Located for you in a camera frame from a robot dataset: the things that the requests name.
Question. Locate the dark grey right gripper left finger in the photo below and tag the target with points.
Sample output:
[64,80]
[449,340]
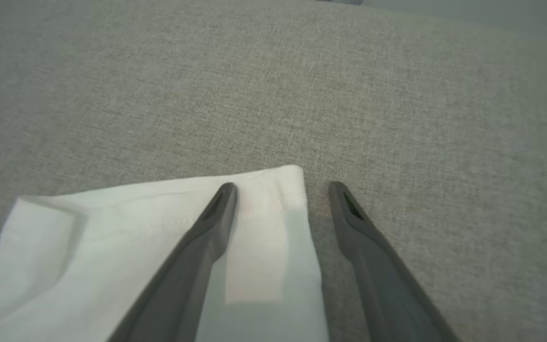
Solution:
[183,280]

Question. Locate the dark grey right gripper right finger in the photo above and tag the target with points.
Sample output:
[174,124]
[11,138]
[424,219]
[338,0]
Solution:
[392,294]

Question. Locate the red and white jersey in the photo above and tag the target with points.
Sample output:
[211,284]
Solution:
[79,247]

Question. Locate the grey fabric sofa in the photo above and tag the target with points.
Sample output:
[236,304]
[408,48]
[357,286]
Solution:
[397,118]

